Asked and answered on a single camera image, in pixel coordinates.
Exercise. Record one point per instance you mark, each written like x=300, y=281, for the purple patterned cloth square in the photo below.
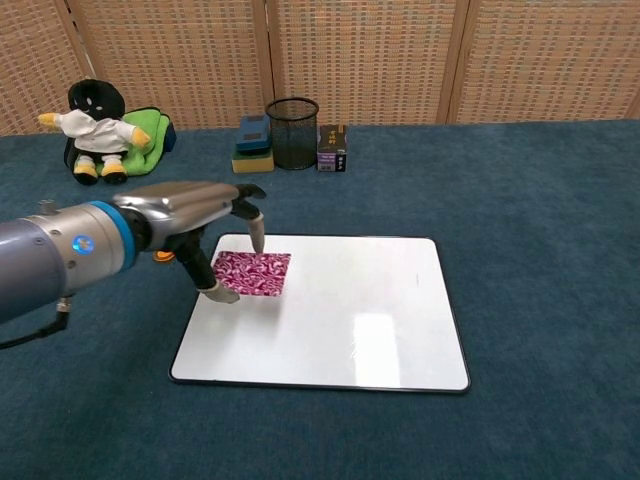
x=252, y=274

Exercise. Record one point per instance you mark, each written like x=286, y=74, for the white board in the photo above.
x=330, y=320

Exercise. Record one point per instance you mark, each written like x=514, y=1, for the blue box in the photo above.
x=253, y=133

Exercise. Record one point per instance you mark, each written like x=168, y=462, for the yellow green sponge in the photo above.
x=252, y=162

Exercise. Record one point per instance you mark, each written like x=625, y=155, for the black plush doll white coat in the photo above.
x=95, y=132

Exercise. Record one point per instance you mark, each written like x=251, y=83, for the small orange disc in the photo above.
x=163, y=256

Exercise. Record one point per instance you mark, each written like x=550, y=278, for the black purple small box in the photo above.
x=332, y=148

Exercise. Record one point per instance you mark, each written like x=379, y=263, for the black mesh pen holder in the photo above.
x=293, y=132

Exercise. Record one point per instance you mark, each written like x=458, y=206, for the green folded cloth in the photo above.
x=145, y=145

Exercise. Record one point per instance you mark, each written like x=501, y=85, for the woven folding screen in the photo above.
x=320, y=60

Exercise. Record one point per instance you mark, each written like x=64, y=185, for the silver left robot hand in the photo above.
x=185, y=215

